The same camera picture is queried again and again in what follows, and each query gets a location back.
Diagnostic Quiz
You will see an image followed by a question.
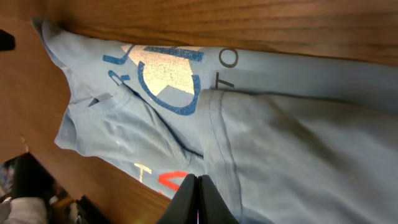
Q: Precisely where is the light blue printed t-shirt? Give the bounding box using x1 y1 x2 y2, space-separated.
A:
32 19 397 223

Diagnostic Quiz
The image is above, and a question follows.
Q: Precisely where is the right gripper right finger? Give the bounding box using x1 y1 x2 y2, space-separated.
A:
198 175 239 224

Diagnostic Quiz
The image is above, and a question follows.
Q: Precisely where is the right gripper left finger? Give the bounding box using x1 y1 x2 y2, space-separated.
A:
157 174 198 224

